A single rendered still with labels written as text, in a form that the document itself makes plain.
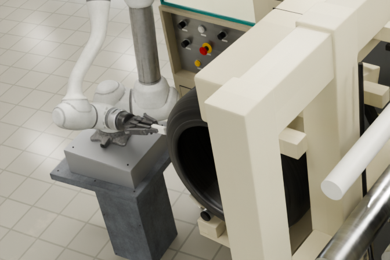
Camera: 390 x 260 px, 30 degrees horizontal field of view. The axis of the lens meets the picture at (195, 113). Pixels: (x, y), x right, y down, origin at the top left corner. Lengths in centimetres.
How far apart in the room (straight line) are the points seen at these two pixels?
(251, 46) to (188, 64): 156
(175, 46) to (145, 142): 48
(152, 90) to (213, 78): 139
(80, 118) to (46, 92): 252
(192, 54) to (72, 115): 83
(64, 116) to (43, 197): 167
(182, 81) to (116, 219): 77
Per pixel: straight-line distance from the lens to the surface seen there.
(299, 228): 278
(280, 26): 202
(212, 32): 327
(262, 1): 247
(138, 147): 335
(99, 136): 342
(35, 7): 662
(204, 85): 186
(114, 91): 326
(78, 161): 340
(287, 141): 177
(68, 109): 283
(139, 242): 374
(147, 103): 324
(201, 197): 263
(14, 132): 507
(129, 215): 362
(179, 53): 350
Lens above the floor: 280
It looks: 36 degrees down
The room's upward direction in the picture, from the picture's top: 11 degrees counter-clockwise
